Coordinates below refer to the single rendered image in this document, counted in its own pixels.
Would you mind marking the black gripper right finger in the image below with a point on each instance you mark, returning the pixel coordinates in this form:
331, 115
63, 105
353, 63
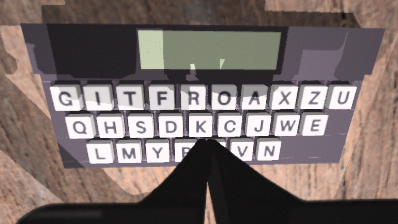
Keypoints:
241, 195

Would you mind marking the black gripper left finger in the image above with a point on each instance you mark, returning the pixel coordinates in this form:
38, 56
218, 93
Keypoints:
179, 199

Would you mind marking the dark grey keyboard case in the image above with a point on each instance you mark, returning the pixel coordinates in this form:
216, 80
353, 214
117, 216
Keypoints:
141, 95

